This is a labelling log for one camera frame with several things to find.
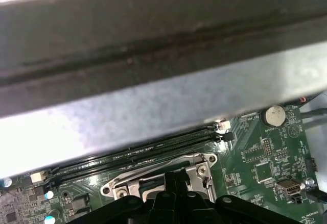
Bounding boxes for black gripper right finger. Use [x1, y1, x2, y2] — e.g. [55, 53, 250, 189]
[176, 169, 292, 224]

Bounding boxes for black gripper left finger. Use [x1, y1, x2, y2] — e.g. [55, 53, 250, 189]
[66, 171, 179, 224]

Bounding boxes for metal socket cover frame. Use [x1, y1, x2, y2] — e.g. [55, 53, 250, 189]
[127, 166, 200, 202]

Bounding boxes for CPU socket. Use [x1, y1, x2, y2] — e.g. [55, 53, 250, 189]
[100, 152, 218, 207]

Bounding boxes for RAM slot white latches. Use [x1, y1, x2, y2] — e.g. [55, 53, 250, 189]
[30, 118, 231, 184]

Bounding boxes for square black chip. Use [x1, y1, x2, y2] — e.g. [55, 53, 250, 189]
[253, 162, 273, 183]

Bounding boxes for green motherboard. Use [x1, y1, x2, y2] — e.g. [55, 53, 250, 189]
[0, 98, 327, 224]

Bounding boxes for silver internal USB port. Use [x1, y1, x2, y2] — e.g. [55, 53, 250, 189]
[276, 179, 301, 197]

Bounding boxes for black board connector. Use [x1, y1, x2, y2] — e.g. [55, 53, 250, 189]
[303, 157, 316, 172]

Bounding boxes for silver coin battery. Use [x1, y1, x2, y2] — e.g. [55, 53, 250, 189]
[264, 104, 287, 127]

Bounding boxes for black open PC case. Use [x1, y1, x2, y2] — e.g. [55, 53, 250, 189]
[0, 0, 327, 182]

